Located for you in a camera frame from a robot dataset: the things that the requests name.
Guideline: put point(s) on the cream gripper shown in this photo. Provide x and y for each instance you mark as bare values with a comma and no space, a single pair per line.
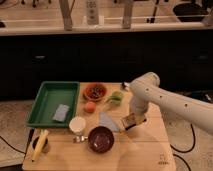
133,119

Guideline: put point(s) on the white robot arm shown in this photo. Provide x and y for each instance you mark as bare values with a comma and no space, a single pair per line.
145,89

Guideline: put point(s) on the dark purple bowl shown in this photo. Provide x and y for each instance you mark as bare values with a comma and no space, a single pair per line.
100,139

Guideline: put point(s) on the orange bowl with berries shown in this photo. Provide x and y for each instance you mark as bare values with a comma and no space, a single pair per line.
94,92

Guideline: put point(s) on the blue grey cloth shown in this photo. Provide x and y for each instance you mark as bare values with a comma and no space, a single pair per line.
106,121

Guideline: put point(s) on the orange fruit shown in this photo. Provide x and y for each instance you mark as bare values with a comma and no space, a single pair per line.
90,107

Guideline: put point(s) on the white cup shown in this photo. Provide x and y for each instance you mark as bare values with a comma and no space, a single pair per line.
77,125

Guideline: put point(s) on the small metal measuring scoop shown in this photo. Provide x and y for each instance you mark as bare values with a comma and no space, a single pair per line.
79,139

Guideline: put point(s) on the blue sponge in tray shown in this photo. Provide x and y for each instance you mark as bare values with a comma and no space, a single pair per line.
60,113

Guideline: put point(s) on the green plastic tray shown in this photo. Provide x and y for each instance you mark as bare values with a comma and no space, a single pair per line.
50,96

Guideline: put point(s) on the black office chair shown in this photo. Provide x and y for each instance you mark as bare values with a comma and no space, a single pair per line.
190,12

